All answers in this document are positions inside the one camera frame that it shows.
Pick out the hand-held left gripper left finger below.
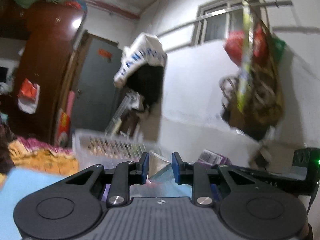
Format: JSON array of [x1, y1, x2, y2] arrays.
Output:
[[65, 152, 150, 208]]

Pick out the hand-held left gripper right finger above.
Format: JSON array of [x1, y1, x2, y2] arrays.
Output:
[[172, 152, 253, 207]]

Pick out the grey box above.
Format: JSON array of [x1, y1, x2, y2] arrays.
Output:
[[148, 150, 173, 182]]

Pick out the purple and white box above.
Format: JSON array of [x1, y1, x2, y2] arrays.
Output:
[[197, 149, 232, 167]]

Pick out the white plastic basket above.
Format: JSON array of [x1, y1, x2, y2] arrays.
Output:
[[72, 129, 160, 171]]

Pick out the metal crutches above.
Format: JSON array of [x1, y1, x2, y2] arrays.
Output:
[[105, 92, 140, 135]]

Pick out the red decorated packet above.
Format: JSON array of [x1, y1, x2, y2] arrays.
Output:
[[56, 109, 72, 145]]

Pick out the grey door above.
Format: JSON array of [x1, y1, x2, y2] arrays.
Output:
[[70, 34, 130, 135]]

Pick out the floral blanket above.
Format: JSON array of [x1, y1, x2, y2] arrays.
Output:
[[9, 137, 79, 175]]

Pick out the wooden boards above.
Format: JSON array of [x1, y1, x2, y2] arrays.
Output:
[[62, 30, 90, 140]]

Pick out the white and black hoodie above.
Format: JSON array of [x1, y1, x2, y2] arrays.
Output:
[[114, 32, 167, 113]]

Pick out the yellow green strip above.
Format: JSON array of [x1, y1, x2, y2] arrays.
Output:
[[236, 0, 254, 113]]

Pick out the red hanging bag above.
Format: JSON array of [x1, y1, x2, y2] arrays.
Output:
[[224, 20, 269, 65]]

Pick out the orange and white plastic bag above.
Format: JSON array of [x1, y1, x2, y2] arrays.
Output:
[[17, 79, 40, 114]]

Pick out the brown wooden wardrobe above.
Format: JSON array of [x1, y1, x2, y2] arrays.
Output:
[[0, 0, 87, 145]]

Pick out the window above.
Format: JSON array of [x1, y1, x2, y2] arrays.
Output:
[[192, 0, 265, 47]]

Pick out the red ceiling pipe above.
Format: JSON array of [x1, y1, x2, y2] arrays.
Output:
[[75, 0, 139, 19]]

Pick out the red and blue bag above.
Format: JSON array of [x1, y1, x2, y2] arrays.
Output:
[[65, 0, 88, 13]]

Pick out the coiled grey rope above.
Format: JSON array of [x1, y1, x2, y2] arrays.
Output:
[[219, 75, 250, 105]]

